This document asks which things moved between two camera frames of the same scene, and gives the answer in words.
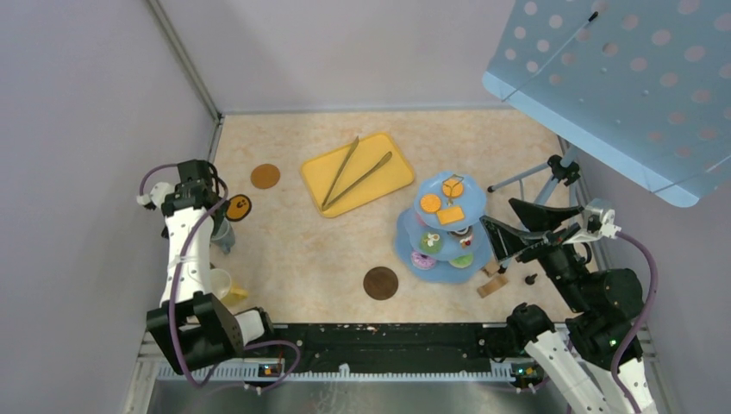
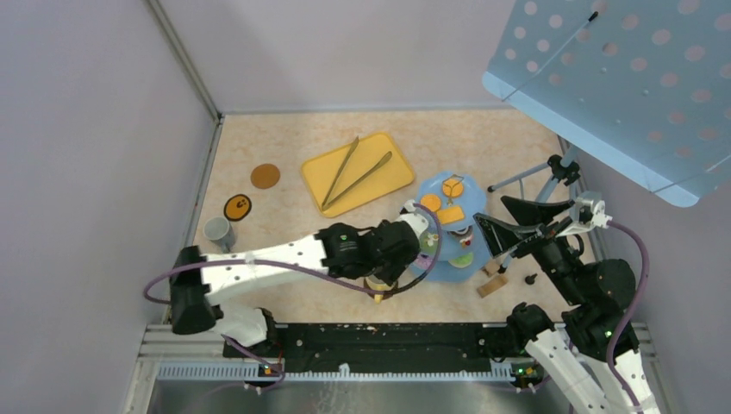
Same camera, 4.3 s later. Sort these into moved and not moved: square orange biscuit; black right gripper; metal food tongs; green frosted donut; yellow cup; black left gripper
Moved: black left gripper; yellow cup
Not moved: green frosted donut; square orange biscuit; metal food tongs; black right gripper
